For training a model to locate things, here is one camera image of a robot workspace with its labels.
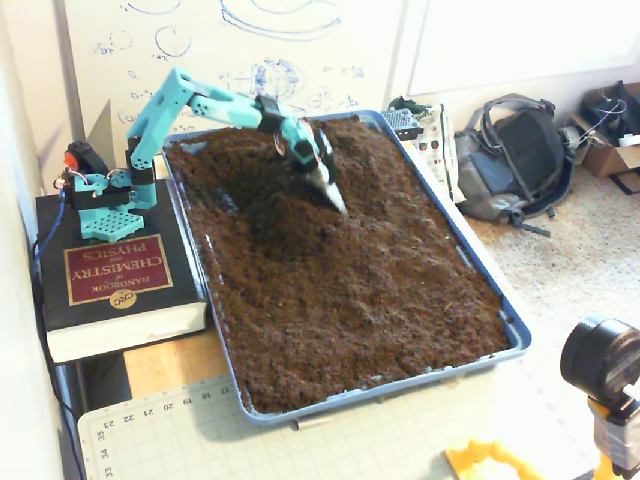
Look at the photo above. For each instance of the printed white bag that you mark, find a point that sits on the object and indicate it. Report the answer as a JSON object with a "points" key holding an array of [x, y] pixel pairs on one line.
{"points": [[437, 150]]}

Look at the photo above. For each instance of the cardboard box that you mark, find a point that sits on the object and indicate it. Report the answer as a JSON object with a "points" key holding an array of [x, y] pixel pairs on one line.
{"points": [[600, 155]]}

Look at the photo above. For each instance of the grey backpack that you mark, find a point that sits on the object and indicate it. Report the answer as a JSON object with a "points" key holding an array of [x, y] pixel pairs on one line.
{"points": [[520, 145]]}

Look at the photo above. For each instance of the grey metal rod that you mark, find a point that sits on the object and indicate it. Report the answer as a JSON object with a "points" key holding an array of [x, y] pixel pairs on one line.
{"points": [[312, 423]]}

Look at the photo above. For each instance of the black chemistry physics handbook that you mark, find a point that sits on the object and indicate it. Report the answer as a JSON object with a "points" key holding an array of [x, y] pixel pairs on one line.
{"points": [[120, 270]]}

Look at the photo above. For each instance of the blank white framed board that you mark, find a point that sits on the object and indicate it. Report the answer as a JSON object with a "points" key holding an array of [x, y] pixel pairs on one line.
{"points": [[500, 45]]}

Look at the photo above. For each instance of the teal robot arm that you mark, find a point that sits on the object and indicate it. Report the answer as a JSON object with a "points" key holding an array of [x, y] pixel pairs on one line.
{"points": [[160, 115]]}

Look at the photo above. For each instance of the grey gridded cutting mat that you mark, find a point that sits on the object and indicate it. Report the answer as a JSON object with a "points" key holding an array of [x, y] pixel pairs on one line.
{"points": [[200, 440]]}

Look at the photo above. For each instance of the whiteboard with blue drawings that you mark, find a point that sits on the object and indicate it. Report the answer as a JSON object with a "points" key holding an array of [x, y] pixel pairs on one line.
{"points": [[225, 55]]}

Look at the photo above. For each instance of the brown soil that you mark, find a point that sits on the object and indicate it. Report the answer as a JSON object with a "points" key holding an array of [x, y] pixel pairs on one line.
{"points": [[350, 300]]}

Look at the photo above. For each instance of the black camera lens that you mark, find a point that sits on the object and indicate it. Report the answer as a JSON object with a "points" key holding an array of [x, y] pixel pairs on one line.
{"points": [[595, 360]]}

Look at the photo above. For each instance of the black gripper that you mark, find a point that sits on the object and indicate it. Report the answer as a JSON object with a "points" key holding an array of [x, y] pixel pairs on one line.
{"points": [[316, 162]]}

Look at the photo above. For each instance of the yellow camera stand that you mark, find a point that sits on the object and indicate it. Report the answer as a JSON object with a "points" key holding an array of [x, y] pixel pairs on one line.
{"points": [[612, 440]]}

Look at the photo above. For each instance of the yellow printed part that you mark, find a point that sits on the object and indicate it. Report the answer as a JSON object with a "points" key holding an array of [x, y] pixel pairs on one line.
{"points": [[480, 457]]}

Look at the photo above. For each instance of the blue plastic tray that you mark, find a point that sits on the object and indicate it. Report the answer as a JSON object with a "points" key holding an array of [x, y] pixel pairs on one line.
{"points": [[520, 345]]}

